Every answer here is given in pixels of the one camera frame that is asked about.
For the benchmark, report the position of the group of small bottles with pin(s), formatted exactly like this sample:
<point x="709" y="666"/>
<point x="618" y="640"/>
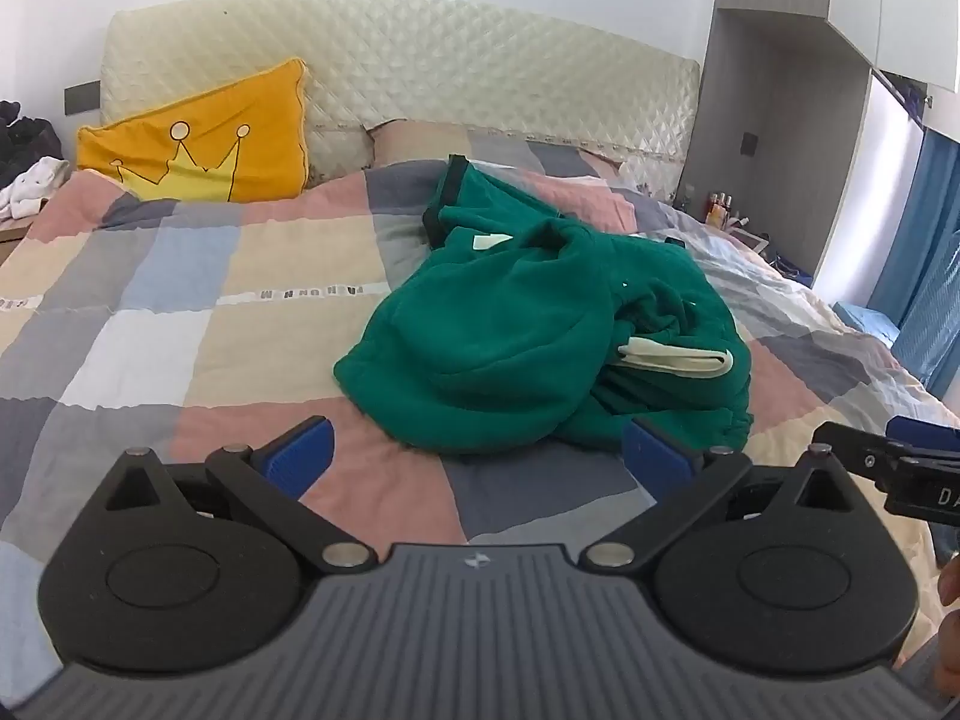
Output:
<point x="718" y="210"/>

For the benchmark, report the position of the blue cloth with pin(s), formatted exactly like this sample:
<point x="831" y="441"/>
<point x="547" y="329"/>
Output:
<point x="866" y="319"/>

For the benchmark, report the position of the cream quilted headboard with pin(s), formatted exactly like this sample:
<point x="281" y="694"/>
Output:
<point x="450" y="60"/>

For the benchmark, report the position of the wooden nightstand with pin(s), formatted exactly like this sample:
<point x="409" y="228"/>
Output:
<point x="11" y="232"/>

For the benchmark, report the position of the white tablet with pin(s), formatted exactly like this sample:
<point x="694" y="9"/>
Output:
<point x="750" y="240"/>

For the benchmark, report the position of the blue curtain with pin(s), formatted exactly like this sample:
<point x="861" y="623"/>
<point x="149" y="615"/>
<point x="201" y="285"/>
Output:
<point x="930" y="255"/>

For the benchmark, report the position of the dark wall switch plate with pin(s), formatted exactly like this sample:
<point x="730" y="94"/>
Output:
<point x="82" y="97"/>

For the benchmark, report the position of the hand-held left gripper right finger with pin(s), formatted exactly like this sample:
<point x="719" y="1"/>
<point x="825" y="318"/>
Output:
<point x="656" y="459"/>

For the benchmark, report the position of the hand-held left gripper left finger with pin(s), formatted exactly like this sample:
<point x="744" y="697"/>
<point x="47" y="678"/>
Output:
<point x="300" y="456"/>

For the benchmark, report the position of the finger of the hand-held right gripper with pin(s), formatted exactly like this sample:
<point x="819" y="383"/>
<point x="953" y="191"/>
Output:
<point x="855" y="454"/>
<point x="926" y="435"/>

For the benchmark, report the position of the grey wardrobe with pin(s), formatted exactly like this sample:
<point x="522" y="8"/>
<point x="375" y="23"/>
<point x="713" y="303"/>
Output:
<point x="787" y="90"/>

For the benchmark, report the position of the yellow crown pillow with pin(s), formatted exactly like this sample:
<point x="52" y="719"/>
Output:
<point x="225" y="135"/>

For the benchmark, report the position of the checked patchwork quilt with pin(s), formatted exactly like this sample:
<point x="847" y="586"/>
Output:
<point x="187" y="315"/>

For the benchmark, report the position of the black clothes pile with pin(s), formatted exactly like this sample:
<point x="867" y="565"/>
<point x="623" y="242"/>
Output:
<point x="26" y="139"/>

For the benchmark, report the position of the person's right hand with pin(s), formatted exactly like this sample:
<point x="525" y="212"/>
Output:
<point x="952" y="581"/>

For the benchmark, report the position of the green hoodie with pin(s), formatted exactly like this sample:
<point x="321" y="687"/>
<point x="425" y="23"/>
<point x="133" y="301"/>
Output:
<point x="487" y="330"/>

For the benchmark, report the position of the checked pillow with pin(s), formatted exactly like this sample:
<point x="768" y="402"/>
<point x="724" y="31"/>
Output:
<point x="510" y="146"/>

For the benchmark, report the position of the dark switch on wardrobe panel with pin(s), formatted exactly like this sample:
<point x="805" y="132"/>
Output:
<point x="749" y="145"/>

